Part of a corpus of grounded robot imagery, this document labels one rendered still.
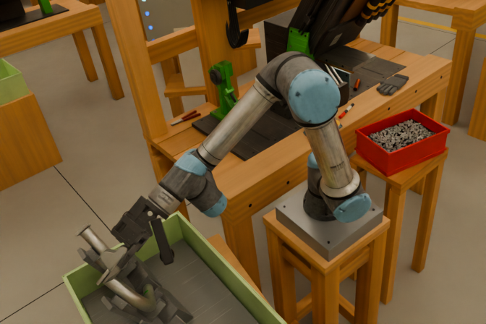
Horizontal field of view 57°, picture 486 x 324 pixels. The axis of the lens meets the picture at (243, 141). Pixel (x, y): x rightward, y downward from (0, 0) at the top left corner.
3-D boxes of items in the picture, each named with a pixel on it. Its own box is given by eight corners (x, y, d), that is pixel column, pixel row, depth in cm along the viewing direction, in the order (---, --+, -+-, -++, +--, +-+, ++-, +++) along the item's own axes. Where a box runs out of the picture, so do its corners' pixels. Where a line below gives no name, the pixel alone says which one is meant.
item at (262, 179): (448, 85, 243) (453, 60, 235) (233, 228, 173) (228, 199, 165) (425, 77, 253) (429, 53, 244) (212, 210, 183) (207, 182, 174)
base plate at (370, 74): (406, 69, 236) (406, 66, 235) (246, 163, 185) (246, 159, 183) (345, 49, 264) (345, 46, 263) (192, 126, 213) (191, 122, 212)
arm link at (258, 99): (280, 30, 118) (169, 158, 131) (296, 45, 110) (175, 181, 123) (308, 53, 125) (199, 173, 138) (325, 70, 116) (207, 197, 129)
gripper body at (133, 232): (111, 232, 112) (142, 194, 115) (138, 253, 113) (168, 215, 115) (107, 234, 105) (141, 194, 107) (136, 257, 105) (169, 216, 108)
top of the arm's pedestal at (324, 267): (390, 227, 157) (390, 219, 155) (325, 277, 143) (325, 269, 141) (325, 184, 179) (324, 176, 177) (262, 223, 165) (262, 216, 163)
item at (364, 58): (375, 61, 199) (376, 55, 198) (352, 74, 192) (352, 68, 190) (312, 40, 226) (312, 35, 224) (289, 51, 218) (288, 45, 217)
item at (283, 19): (333, 71, 239) (333, 9, 219) (291, 93, 224) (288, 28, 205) (307, 62, 251) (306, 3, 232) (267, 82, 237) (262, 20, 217)
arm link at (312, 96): (354, 184, 145) (309, 45, 111) (378, 216, 133) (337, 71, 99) (321, 202, 145) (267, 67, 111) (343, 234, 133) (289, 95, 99)
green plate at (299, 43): (313, 77, 204) (321, 31, 195) (300, 80, 199) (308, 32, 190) (295, 70, 212) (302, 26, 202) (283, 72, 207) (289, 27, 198)
